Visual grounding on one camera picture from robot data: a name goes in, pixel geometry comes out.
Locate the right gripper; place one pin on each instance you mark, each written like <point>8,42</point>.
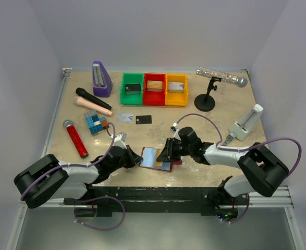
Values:
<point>168,153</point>

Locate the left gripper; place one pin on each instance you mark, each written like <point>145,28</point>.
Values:
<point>133,159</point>

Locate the gold credit card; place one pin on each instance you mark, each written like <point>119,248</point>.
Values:
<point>157,163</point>

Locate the red leather card holder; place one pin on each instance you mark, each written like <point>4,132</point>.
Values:
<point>149,156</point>

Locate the grey credit card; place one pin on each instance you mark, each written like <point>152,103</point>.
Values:
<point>144,119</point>

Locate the blue credit card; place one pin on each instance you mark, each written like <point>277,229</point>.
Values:
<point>123,117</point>

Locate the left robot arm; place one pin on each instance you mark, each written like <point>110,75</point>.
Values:
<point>80,178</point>

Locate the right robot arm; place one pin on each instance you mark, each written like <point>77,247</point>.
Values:
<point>262,171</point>

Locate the silver card stack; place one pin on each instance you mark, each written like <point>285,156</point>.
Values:
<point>175,87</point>

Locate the black card stack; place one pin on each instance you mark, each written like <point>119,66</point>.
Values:
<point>132,89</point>

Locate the gold card stack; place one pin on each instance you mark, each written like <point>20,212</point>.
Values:
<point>154,86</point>

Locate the blue toy brick block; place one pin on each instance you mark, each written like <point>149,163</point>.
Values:
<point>95,123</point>

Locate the yellow plastic bin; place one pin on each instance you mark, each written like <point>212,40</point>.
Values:
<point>177,93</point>

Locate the red plastic bin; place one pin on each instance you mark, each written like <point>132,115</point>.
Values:
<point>154,98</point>

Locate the black microphone stand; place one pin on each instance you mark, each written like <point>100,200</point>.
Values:
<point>205,102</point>

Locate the red glitter microphone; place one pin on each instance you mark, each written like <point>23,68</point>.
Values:
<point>81,149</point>

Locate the pink microphone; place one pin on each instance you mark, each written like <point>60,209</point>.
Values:
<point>80,101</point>

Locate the purple metronome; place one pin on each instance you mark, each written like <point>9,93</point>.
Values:
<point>102,83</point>

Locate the green plastic bin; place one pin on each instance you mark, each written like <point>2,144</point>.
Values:
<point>131,78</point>

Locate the black microphone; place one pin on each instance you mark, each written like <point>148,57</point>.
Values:
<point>83,93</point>

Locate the white metronome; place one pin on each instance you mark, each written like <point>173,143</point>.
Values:
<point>242,127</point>

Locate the silver glitter microphone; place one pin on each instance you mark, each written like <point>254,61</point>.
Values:
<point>225,77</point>

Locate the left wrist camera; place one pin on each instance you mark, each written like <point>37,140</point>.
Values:
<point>119,140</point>

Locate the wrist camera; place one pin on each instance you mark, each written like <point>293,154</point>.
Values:
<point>119,140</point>
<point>174,129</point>

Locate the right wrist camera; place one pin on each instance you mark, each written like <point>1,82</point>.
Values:
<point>174,129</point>

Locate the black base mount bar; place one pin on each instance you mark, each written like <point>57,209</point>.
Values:
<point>197,200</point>

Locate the aluminium frame rail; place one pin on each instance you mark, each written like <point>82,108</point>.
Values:
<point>51,122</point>

